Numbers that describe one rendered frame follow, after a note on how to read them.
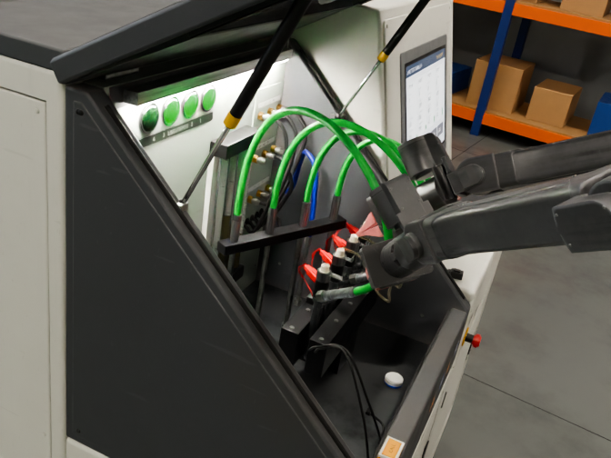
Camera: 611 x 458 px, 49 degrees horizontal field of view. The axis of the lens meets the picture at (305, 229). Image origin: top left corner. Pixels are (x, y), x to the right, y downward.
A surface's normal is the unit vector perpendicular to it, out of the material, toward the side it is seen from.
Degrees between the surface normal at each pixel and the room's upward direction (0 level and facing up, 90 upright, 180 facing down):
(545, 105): 90
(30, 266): 90
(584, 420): 0
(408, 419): 0
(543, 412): 0
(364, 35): 90
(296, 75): 90
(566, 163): 72
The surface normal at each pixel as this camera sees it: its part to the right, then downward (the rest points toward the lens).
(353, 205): -0.41, 0.35
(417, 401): 0.15, -0.89
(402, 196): 0.12, -0.30
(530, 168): -0.25, 0.01
